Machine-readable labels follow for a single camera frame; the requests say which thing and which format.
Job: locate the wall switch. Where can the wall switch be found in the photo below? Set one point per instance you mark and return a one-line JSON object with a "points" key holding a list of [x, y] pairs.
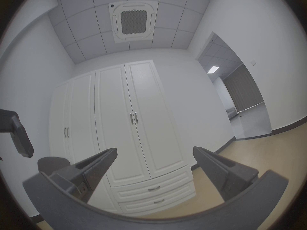
{"points": [[253, 62]]}

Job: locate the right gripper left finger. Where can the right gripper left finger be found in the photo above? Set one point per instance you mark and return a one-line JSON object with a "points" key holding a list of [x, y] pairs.
{"points": [[93, 174]]}

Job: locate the ceiling air conditioner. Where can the ceiling air conditioner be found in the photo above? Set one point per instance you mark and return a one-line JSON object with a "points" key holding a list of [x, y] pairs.
{"points": [[133, 20]]}

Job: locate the ceiling light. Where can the ceiling light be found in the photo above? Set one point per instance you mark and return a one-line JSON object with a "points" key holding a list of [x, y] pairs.
{"points": [[213, 69]]}

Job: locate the white wardrobe with drawers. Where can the white wardrobe with drawers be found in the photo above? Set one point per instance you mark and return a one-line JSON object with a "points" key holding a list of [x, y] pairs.
{"points": [[144, 128]]}

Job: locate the grey curtain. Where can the grey curtain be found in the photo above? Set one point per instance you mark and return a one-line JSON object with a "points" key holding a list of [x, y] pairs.
{"points": [[242, 90]]}

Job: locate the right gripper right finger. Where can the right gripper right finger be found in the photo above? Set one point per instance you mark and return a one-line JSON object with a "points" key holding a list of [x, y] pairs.
{"points": [[223, 174]]}

